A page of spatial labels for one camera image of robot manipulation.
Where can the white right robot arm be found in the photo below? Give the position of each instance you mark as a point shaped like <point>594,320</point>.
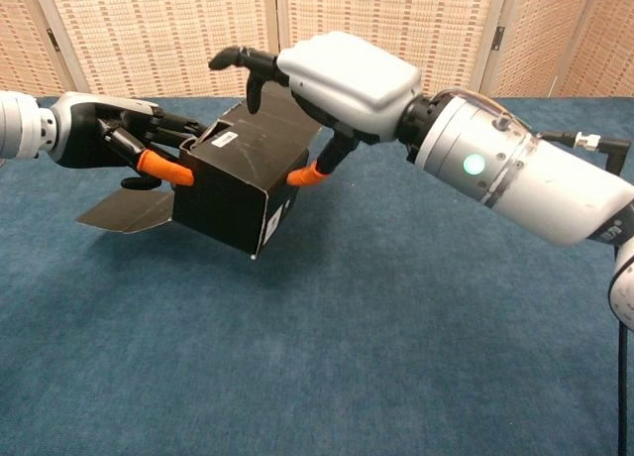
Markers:
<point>520,178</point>

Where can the dark cardboard box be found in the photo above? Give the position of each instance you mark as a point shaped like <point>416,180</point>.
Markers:
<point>233,203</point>

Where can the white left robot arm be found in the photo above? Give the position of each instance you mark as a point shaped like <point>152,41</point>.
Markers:
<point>20,124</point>

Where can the black screen hinge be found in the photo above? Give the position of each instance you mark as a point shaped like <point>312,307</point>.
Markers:
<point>52,39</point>
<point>498,36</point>

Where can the woven bamboo screen panel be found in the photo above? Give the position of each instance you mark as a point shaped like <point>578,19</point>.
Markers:
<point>609,39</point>
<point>163,34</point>
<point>20,39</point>
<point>540,30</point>
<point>396,10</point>

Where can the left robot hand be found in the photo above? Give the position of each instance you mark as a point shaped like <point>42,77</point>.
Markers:
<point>84,134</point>

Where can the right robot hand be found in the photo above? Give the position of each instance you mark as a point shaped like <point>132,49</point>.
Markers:
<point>347,79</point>

